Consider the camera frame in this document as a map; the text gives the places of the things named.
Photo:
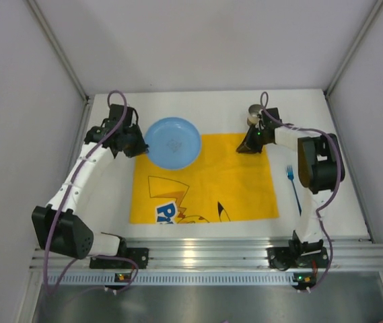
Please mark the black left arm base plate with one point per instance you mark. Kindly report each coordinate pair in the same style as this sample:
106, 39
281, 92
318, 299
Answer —
128, 259

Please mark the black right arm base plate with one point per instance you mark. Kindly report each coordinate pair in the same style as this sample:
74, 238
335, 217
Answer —
282, 259

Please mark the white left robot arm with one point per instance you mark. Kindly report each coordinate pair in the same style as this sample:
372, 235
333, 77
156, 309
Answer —
61, 226

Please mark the blue metal fork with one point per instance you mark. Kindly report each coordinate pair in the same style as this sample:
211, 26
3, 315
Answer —
290, 177

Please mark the steel cup with brown base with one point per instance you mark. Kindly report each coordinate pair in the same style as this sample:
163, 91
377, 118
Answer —
254, 117

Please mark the yellow printed cloth mat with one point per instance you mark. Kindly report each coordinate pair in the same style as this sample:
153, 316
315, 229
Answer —
220, 186

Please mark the aluminium table edge rail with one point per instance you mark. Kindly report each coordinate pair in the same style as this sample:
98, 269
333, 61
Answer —
248, 254

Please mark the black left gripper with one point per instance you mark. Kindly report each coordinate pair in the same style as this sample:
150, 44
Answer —
134, 143

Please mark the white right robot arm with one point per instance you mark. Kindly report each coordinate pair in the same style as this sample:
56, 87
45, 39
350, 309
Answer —
320, 172

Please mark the perforated metal cable tray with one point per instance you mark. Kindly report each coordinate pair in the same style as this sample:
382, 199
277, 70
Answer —
152, 278

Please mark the light blue plastic plate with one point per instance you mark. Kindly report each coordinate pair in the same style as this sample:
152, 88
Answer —
174, 143

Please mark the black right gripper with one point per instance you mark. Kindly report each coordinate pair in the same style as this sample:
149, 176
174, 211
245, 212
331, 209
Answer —
253, 142

